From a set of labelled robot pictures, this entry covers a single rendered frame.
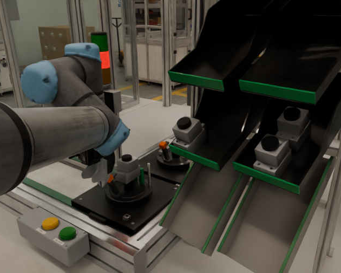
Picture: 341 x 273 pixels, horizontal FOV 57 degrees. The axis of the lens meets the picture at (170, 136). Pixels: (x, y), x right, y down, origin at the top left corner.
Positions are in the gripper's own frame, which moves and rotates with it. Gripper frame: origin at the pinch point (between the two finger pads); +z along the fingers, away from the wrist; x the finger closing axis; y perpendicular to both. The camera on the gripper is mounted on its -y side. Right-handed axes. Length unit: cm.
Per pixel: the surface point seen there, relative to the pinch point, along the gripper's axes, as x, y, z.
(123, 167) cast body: 0.3, -7.4, -0.9
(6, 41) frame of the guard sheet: -75, -23, -30
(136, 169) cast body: 2.2, -10.7, 0.8
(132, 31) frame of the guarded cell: -82, -110, -28
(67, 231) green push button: -1.3, 12.1, 8.9
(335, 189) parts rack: 52, -13, -9
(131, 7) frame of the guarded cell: -82, -110, -42
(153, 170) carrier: -2.6, -24.9, 9.0
